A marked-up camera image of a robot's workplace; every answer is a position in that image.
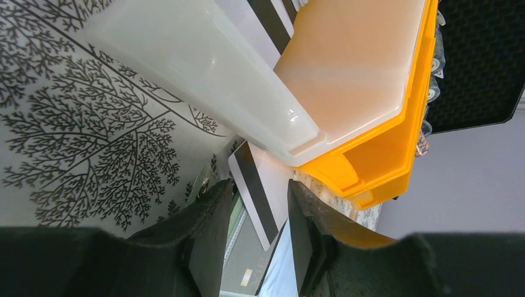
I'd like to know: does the white storage bin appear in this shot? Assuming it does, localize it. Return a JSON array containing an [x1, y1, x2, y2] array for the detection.
[[83, 1, 426, 166]]

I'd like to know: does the black poker chip case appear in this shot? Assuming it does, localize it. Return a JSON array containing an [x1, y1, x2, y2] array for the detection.
[[427, 0, 524, 134]]

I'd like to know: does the white magnetic stripe card stack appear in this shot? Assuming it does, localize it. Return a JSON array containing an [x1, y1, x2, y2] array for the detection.
[[215, 0, 308, 69]]

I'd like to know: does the yellow double storage bin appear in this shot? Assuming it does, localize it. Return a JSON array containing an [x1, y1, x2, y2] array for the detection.
[[299, 1, 438, 210]]

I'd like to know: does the dark grey credit card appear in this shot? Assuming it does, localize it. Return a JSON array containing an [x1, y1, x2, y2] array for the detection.
[[219, 211, 282, 296]]

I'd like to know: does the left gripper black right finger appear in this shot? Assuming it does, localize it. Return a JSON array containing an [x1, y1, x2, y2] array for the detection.
[[287, 180, 524, 296]]

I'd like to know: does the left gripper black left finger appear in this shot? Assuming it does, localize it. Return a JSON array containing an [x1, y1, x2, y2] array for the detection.
[[1, 179, 233, 296]]

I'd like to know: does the floral table mat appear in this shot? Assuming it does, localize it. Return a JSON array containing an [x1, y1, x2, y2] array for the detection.
[[1, 1, 241, 236]]

